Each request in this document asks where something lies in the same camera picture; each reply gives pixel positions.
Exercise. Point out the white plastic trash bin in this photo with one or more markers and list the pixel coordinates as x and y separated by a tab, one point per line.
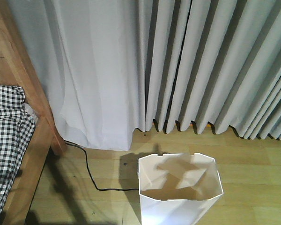
177	189

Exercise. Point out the light grey curtain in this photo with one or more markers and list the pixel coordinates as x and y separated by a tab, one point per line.
109	67

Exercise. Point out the black white checkered bedding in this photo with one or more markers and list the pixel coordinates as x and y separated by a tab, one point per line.
16	130

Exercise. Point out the wooden bed frame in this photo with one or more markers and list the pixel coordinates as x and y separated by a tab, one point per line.
16	69

